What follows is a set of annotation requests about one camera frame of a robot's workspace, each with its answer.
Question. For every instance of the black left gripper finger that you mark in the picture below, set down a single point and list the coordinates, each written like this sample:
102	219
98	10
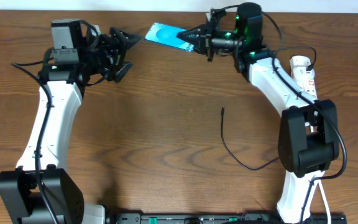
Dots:
120	73
129	40

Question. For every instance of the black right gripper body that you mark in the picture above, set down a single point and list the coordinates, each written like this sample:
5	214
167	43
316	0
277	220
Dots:
219	41

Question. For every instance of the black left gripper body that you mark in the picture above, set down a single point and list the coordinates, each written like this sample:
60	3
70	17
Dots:
111	55

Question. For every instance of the blue screen smartphone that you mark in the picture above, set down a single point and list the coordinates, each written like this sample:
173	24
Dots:
167	35

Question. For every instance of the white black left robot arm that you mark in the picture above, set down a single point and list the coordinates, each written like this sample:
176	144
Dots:
39	189

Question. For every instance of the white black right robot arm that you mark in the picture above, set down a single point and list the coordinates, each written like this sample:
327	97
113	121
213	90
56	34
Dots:
308	139

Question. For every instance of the white charger adapter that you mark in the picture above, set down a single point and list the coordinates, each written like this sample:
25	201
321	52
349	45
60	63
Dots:
299	68

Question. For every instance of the white power strip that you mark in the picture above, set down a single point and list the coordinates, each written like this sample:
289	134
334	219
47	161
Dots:
309	87

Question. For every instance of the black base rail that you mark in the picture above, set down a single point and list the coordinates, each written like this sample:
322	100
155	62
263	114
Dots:
213	218

